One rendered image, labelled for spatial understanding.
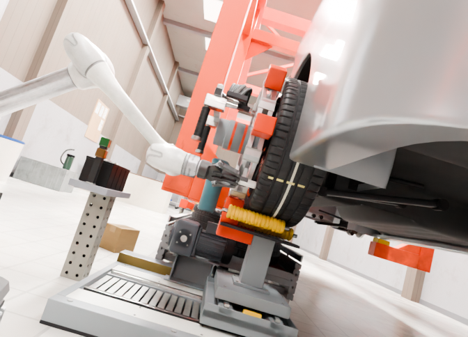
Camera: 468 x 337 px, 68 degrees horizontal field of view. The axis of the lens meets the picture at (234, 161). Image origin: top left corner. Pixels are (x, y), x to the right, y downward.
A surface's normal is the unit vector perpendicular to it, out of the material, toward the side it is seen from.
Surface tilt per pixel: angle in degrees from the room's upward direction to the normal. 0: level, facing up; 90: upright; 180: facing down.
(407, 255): 90
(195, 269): 90
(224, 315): 90
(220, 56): 90
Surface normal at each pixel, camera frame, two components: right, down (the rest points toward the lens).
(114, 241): -0.36, -0.25
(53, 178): 0.04, -0.14
